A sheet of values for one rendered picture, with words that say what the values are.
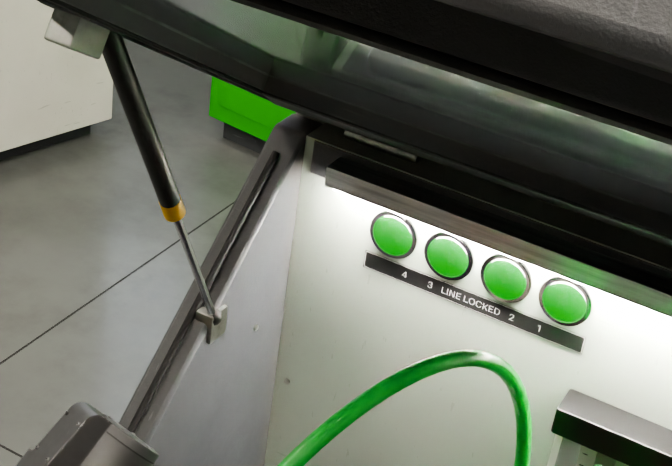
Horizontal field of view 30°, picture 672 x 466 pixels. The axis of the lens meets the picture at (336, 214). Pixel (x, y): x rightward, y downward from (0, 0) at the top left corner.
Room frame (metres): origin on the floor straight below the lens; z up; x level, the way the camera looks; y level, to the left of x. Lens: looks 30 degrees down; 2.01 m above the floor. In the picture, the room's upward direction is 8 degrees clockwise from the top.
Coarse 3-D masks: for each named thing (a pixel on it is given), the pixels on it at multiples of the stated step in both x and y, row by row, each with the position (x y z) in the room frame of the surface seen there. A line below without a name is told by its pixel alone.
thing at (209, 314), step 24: (120, 48) 0.84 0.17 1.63; (120, 72) 0.84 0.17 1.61; (120, 96) 0.85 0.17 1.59; (144, 120) 0.86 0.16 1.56; (144, 144) 0.87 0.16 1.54; (168, 168) 0.89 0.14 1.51; (168, 192) 0.90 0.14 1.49; (168, 216) 0.91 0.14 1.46; (192, 264) 0.94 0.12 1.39; (216, 312) 0.97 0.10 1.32; (216, 336) 0.97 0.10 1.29
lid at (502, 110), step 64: (64, 0) 0.73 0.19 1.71; (128, 0) 0.72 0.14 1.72; (192, 0) 0.56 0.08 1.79; (256, 0) 0.30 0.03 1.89; (320, 0) 0.30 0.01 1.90; (384, 0) 0.29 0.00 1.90; (448, 0) 0.21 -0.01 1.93; (512, 0) 0.20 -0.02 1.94; (576, 0) 0.20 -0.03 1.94; (640, 0) 0.19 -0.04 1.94; (192, 64) 1.01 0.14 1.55; (256, 64) 0.89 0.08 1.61; (320, 64) 0.65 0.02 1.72; (384, 64) 0.52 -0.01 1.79; (448, 64) 0.28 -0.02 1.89; (512, 64) 0.27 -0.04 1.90; (576, 64) 0.27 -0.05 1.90; (640, 64) 0.27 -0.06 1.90; (384, 128) 0.92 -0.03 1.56; (448, 128) 0.79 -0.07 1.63; (512, 128) 0.59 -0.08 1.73; (576, 128) 0.48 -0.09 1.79; (640, 128) 0.26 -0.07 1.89; (576, 192) 0.85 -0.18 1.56; (640, 192) 0.70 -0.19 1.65
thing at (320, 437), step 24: (432, 360) 0.79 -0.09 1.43; (456, 360) 0.80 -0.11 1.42; (480, 360) 0.82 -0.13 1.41; (504, 360) 0.85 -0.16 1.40; (384, 384) 0.76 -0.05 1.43; (408, 384) 0.77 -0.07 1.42; (360, 408) 0.74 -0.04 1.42; (528, 408) 0.88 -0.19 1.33; (312, 432) 0.72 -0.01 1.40; (336, 432) 0.72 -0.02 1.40; (528, 432) 0.89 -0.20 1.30; (288, 456) 0.70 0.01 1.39; (312, 456) 0.71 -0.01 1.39; (528, 456) 0.89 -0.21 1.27
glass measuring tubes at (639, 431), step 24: (576, 408) 0.94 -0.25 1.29; (600, 408) 0.95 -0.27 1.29; (552, 432) 0.94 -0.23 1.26; (576, 432) 0.93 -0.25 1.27; (600, 432) 0.92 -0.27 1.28; (624, 432) 0.92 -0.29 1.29; (648, 432) 0.92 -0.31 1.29; (552, 456) 0.96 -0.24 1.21; (576, 456) 0.94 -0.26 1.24; (600, 456) 0.92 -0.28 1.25; (624, 456) 0.91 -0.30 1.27; (648, 456) 0.90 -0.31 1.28
